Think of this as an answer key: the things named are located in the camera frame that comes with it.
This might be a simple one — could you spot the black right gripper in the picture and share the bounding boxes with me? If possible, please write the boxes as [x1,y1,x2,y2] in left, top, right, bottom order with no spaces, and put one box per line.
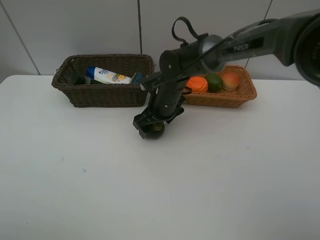
[133,82,186,139]

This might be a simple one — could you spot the dark purple mangosteen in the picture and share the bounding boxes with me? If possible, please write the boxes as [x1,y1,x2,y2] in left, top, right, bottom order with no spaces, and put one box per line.
[143,122,165,139]

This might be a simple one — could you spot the black board eraser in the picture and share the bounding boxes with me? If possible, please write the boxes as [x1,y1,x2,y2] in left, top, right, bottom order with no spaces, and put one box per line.
[130,72,145,85]

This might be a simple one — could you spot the orange tangerine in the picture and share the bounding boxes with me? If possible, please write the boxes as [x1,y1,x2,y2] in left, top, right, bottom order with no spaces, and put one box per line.
[186,76,209,93]

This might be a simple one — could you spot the green lime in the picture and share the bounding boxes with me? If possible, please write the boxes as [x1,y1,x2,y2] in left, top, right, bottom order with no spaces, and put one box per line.
[204,73,223,93]

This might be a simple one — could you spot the white blue-capped shampoo bottle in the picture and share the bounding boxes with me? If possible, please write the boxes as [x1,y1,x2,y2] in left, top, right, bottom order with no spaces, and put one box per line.
[86,66,132,84]

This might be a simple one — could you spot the red yellow peach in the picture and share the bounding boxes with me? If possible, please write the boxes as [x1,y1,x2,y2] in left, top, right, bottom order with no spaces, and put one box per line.
[221,72,241,92]

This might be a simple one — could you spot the dark green pump bottle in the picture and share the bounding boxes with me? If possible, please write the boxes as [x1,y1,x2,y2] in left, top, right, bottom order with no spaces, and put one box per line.
[67,72,91,85]

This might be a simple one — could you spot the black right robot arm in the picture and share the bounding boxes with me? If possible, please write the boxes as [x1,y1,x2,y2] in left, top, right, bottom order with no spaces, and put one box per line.
[133,10,320,139]

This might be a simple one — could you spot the dark brown wicker basket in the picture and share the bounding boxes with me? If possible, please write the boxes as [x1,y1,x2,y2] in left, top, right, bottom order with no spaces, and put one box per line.
[51,54,155,108]

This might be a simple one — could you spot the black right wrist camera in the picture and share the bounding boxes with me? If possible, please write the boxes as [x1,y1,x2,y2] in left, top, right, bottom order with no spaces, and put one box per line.
[138,71,162,93]

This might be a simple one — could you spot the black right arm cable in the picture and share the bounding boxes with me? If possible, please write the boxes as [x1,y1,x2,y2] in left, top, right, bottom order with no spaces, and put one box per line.
[152,16,233,88]

